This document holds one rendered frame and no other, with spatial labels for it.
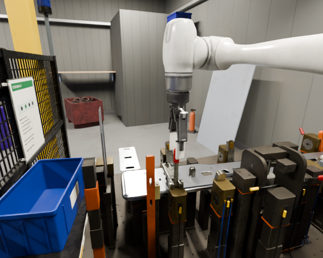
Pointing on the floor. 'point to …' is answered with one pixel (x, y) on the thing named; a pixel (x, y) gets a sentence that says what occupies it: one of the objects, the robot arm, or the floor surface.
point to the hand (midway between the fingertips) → (176, 147)
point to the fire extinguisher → (192, 122)
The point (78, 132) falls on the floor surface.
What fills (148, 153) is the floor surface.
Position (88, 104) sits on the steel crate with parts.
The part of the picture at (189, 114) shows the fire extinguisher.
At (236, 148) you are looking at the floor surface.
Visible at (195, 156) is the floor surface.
